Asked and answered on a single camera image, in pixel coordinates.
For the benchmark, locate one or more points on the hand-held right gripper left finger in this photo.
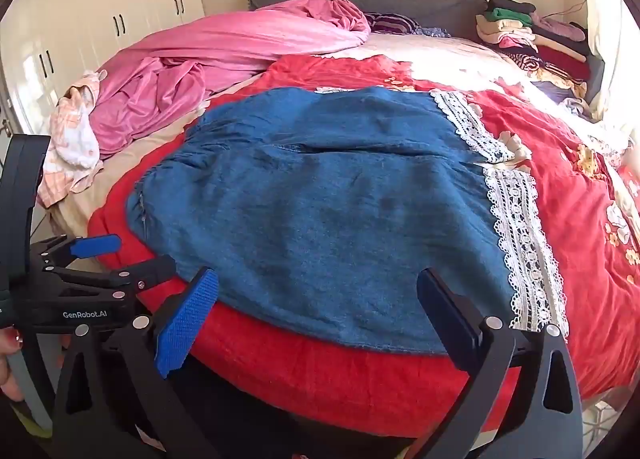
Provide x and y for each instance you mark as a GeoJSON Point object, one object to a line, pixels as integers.
{"type": "Point", "coordinates": [186, 324]}

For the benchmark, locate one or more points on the pink duvet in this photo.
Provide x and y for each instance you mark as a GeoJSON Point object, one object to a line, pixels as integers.
{"type": "Point", "coordinates": [225, 49]}

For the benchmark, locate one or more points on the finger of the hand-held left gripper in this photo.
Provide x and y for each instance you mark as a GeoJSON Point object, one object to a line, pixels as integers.
{"type": "Point", "coordinates": [155, 271]}
{"type": "Point", "coordinates": [97, 245]}

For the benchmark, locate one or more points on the purple lace cloth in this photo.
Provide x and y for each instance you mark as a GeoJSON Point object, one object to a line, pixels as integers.
{"type": "Point", "coordinates": [432, 31]}

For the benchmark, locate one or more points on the blue denim pants lace trim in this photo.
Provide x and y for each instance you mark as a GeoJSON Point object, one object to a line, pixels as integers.
{"type": "Point", "coordinates": [325, 219]}

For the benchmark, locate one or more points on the pink checked cloth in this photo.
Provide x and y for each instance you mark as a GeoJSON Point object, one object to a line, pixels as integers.
{"type": "Point", "coordinates": [70, 139]}

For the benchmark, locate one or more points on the purple striped pillow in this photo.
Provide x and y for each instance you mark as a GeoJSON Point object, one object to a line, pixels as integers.
{"type": "Point", "coordinates": [392, 23]}

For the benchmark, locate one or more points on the beige bed sheet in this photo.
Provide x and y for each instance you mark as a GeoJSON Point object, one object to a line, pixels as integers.
{"type": "Point", "coordinates": [110, 164]}

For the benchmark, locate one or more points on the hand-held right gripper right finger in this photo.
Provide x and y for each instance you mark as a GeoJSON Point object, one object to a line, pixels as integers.
{"type": "Point", "coordinates": [445, 321]}

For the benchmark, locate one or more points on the red floral blanket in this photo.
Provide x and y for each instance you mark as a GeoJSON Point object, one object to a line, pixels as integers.
{"type": "Point", "coordinates": [565, 189]}

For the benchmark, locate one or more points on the pile of folded clothes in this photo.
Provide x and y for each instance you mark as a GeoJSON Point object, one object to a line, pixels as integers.
{"type": "Point", "coordinates": [545, 44]}

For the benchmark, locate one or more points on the person's left hand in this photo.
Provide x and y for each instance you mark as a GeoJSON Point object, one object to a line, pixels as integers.
{"type": "Point", "coordinates": [4, 381]}

